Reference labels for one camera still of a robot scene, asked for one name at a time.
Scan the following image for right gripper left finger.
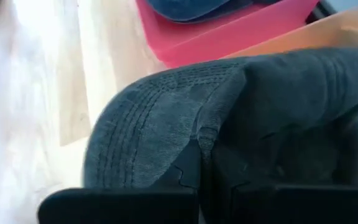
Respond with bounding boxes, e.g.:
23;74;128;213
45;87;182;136
37;139;203;224

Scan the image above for orange translucent plastic bin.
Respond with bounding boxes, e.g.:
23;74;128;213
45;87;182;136
220;5;358;60

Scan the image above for black aluminium table frame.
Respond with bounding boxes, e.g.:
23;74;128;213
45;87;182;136
304;0;337;25

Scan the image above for blue denim cap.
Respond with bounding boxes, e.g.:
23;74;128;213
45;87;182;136
144;0;285;25

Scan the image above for black washed cap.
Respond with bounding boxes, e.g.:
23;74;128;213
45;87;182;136
82;45;358;191

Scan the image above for red translucent plastic bin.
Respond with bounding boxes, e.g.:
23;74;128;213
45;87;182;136
135;0;322;70

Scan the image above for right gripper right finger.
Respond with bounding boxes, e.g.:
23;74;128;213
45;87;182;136
203;148;358;224

